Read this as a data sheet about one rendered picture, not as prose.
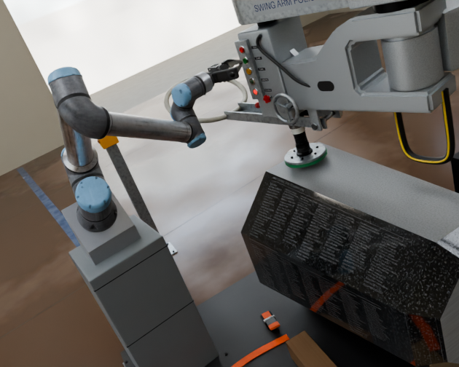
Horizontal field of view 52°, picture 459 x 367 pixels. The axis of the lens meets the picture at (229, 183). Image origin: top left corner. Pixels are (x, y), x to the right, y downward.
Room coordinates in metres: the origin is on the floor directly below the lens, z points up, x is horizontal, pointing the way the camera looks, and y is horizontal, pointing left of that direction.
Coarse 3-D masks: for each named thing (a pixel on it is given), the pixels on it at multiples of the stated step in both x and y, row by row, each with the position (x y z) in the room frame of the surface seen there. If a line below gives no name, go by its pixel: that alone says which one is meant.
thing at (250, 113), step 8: (240, 104) 2.56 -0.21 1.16; (248, 104) 2.51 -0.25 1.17; (224, 112) 2.51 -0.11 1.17; (232, 112) 2.46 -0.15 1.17; (240, 112) 2.41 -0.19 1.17; (248, 112) 2.36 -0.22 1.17; (256, 112) 2.45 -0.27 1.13; (320, 112) 2.10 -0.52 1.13; (328, 112) 2.06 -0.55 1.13; (336, 112) 2.02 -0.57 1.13; (240, 120) 2.42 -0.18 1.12; (248, 120) 2.37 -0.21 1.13; (256, 120) 2.31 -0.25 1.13; (264, 120) 2.26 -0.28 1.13; (272, 120) 2.22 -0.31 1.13; (304, 120) 2.04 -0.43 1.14; (312, 128) 1.97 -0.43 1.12
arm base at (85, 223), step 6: (114, 204) 2.13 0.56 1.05; (78, 210) 2.08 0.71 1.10; (114, 210) 2.10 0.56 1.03; (78, 216) 2.07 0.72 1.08; (108, 216) 2.03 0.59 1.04; (114, 216) 2.08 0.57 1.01; (84, 222) 2.04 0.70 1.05; (90, 222) 2.02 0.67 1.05; (96, 222) 2.01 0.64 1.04; (102, 222) 2.02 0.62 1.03; (108, 222) 2.04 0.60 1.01; (84, 228) 2.06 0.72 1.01; (90, 228) 2.04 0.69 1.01; (96, 228) 2.04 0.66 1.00; (102, 228) 2.04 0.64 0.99; (108, 228) 2.06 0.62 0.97
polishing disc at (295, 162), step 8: (312, 144) 2.24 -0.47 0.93; (320, 144) 2.20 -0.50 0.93; (288, 152) 2.25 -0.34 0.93; (296, 152) 2.21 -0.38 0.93; (312, 152) 2.15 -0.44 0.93; (320, 152) 2.11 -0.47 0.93; (288, 160) 2.16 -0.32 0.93; (296, 160) 2.12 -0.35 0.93; (304, 160) 2.09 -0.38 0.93; (312, 160) 2.07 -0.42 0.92; (320, 160) 2.08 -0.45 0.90
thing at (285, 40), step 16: (240, 32) 2.19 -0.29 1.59; (256, 32) 2.09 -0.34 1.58; (272, 32) 2.05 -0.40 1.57; (288, 32) 2.10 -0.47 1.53; (272, 48) 2.04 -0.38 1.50; (288, 48) 2.08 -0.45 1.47; (304, 48) 2.14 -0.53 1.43; (256, 64) 2.14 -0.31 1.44; (272, 64) 2.05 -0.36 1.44; (272, 80) 2.08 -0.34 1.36; (272, 96) 2.10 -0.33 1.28; (272, 112) 2.13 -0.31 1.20
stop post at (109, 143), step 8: (112, 136) 3.27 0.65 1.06; (104, 144) 3.25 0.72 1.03; (112, 144) 3.26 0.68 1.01; (112, 152) 3.28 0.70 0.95; (120, 152) 3.29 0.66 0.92; (112, 160) 3.27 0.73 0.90; (120, 160) 3.28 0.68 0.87; (120, 168) 3.28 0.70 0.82; (120, 176) 3.27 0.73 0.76; (128, 176) 3.28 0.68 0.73; (128, 184) 3.28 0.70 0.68; (128, 192) 3.27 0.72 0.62; (136, 192) 3.28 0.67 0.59; (136, 200) 3.28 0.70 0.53; (136, 208) 3.27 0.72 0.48; (144, 208) 3.28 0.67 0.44; (144, 216) 3.28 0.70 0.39; (152, 224) 3.29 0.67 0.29
